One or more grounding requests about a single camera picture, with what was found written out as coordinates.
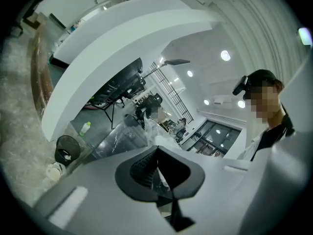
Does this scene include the person's torso in white coat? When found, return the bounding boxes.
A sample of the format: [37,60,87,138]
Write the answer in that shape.
[236,121,296,162]

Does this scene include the black marble counter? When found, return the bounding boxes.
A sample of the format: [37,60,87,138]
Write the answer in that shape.
[94,120,154,158]

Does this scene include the black flat monitor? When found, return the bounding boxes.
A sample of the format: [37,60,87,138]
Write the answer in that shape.
[48,13,67,29]

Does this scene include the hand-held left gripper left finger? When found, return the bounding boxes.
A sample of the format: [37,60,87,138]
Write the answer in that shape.
[34,145,177,235]

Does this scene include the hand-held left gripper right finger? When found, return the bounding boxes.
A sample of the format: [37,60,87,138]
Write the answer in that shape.
[157,145,254,235]

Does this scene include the black mesh waste bin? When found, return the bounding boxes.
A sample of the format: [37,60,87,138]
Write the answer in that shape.
[54,135,82,166]

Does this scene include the rectangular ceiling light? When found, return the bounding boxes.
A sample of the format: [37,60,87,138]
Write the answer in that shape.
[297,27,313,46]

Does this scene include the white ceiling air conditioner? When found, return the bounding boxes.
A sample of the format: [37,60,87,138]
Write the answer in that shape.
[212,94,232,105]

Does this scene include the brown raised step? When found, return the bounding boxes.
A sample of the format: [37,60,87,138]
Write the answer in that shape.
[30,24,55,122]

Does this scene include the black boom lamp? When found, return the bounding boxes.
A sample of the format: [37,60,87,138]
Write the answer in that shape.
[140,59,191,80]

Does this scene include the person's head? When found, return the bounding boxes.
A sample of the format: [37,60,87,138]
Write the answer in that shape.
[244,69,286,126]

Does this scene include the black head-worn camera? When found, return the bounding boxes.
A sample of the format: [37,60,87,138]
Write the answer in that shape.
[232,74,252,100]

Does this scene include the black office chair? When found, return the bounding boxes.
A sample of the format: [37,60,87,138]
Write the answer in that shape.
[105,57,147,100]
[135,94,163,122]

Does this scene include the dark glass partition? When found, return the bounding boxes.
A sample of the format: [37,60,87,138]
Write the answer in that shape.
[180,119,243,159]

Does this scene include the black metal grid railing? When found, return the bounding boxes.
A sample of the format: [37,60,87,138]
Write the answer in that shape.
[148,61,195,123]

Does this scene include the cream round container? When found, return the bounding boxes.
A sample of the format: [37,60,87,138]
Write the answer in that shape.
[41,162,67,189]

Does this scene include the green capped plastic bottle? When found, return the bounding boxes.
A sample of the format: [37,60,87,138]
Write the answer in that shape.
[79,121,91,136]

